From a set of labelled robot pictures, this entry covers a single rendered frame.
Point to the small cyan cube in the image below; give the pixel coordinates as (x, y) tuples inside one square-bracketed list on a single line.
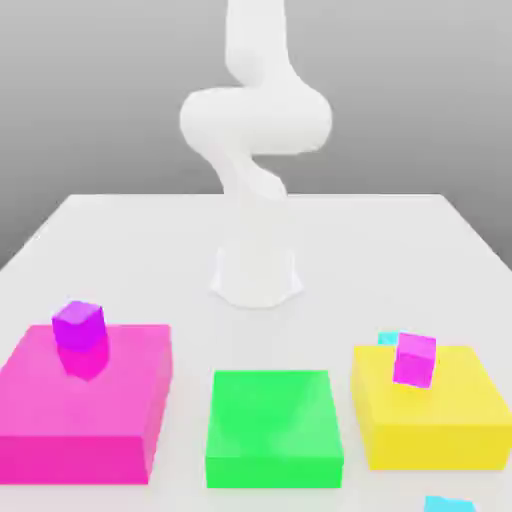
[(387, 338), (448, 504)]

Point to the small magenta cube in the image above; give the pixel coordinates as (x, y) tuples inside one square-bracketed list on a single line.
[(414, 362)]

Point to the large pink box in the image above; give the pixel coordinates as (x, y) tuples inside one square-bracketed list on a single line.
[(80, 416)]

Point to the small purple cube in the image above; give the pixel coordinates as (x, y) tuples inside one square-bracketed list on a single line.
[(78, 330)]

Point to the large green box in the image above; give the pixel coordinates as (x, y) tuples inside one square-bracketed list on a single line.
[(274, 424)]

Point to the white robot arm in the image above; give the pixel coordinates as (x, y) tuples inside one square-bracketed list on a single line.
[(256, 120)]

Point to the large yellow box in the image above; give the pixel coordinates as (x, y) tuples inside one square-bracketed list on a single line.
[(436, 424)]

